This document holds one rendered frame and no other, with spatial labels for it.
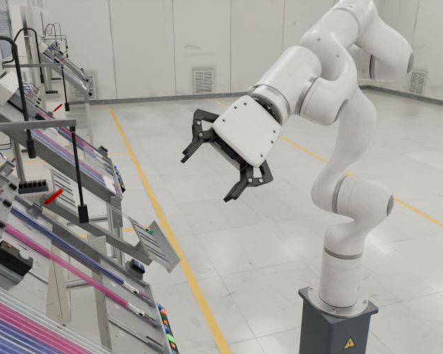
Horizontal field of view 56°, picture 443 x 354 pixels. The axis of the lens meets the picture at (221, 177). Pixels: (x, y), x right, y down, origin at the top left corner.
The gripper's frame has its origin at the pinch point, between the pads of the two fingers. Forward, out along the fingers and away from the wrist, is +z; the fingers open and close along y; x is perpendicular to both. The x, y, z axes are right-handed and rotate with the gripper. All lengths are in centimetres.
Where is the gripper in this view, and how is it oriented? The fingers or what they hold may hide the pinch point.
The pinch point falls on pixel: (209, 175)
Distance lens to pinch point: 65.4
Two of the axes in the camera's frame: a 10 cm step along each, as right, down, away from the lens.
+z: -5.5, 6.8, -4.8
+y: 7.3, 6.7, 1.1
